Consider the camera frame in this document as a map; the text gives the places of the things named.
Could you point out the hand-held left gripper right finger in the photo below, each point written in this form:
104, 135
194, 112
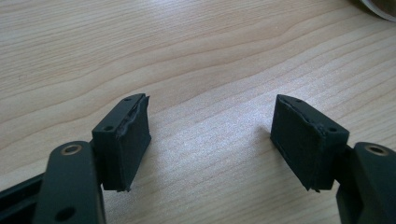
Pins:
306, 146

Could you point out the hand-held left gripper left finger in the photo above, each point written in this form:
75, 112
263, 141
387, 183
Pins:
124, 155

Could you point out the dark round object, white rim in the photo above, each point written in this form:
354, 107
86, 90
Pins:
384, 7

